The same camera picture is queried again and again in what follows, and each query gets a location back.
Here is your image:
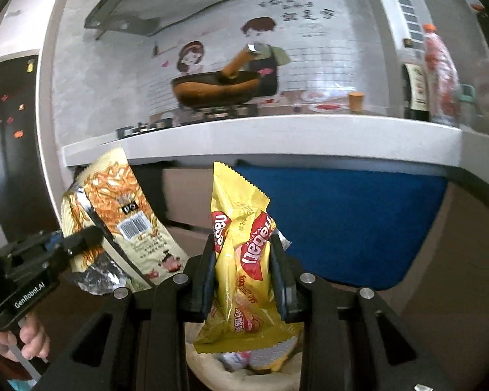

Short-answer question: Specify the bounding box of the beige noodle snack packet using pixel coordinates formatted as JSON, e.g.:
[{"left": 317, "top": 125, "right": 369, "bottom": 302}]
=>
[{"left": 61, "top": 147, "right": 190, "bottom": 296}]

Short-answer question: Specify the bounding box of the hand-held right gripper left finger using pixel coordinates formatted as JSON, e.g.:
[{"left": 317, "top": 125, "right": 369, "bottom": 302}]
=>
[{"left": 37, "top": 234, "right": 218, "bottom": 391}]

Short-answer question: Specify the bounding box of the dark sauce bottle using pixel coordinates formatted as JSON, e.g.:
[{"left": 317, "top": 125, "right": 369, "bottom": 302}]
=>
[{"left": 401, "top": 38, "right": 430, "bottom": 122}]

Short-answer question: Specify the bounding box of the person's left hand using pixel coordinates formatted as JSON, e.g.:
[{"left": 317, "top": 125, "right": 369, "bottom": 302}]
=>
[{"left": 0, "top": 311, "right": 52, "bottom": 363}]

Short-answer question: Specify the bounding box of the black fridge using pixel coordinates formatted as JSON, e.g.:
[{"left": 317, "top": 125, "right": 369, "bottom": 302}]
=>
[{"left": 0, "top": 55, "right": 62, "bottom": 249}]

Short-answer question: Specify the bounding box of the black gas stove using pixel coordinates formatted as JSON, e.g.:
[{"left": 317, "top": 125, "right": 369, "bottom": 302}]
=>
[{"left": 116, "top": 104, "right": 259, "bottom": 139}]

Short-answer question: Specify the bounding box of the black cloth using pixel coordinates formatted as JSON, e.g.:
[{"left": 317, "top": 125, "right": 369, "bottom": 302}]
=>
[{"left": 73, "top": 165, "right": 168, "bottom": 229}]

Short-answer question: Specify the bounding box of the plastic bottle orange cap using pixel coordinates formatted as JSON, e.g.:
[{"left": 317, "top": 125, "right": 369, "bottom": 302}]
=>
[{"left": 422, "top": 24, "right": 461, "bottom": 127}]

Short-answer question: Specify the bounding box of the small teal container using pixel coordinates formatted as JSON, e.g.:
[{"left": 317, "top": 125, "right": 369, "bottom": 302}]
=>
[{"left": 458, "top": 83, "right": 479, "bottom": 127}]

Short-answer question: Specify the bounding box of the brown wok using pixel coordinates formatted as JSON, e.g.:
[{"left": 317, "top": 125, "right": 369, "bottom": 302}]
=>
[{"left": 171, "top": 43, "right": 270, "bottom": 109}]

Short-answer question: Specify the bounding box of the blue towel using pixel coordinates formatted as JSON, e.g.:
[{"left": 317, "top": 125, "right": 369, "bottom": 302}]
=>
[{"left": 232, "top": 159, "right": 449, "bottom": 292}]

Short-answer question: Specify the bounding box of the small orange cup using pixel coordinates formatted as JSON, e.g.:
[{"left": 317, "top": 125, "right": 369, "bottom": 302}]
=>
[{"left": 348, "top": 92, "right": 365, "bottom": 115}]

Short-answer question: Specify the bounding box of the grey range hood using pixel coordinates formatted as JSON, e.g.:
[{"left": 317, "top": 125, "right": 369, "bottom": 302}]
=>
[{"left": 83, "top": 0, "right": 286, "bottom": 41}]

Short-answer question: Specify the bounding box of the cartoon couple wall sticker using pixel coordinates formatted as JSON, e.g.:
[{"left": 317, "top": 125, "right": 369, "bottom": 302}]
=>
[{"left": 153, "top": 0, "right": 337, "bottom": 109}]

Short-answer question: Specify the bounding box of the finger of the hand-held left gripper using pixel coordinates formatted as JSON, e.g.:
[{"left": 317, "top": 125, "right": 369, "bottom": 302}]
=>
[
  {"left": 0, "top": 230, "right": 64, "bottom": 261},
  {"left": 45, "top": 226, "right": 107, "bottom": 261}
]

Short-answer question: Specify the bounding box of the yellow wafer packet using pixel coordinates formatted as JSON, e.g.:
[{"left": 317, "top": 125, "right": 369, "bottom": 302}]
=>
[{"left": 193, "top": 161, "right": 304, "bottom": 355}]

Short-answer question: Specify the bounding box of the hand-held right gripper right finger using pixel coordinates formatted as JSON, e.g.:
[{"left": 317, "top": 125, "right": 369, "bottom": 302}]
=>
[{"left": 269, "top": 230, "right": 457, "bottom": 391}]

